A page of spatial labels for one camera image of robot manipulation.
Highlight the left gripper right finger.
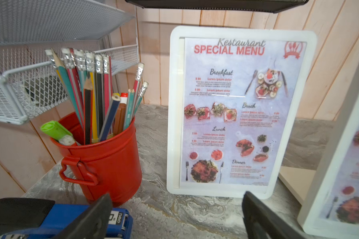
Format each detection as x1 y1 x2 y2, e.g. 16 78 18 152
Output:
241 191 304 239

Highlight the black mesh wall basket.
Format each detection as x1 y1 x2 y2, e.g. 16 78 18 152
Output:
126 0 309 13

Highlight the green highlighter pen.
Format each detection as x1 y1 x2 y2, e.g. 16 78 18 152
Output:
40 120 77 146

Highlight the red pencil cup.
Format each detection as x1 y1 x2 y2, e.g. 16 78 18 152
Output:
44 47 149 207

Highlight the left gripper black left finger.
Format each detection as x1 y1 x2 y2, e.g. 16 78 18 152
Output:
53 194 112 239

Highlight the white wire wall shelf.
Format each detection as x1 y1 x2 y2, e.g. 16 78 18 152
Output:
0 1 138 125

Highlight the pink new menu sheet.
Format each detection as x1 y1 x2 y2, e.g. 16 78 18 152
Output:
319 126 359 225
180 38 306 187

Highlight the blue white stapler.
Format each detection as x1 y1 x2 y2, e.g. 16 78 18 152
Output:
0 198 134 239

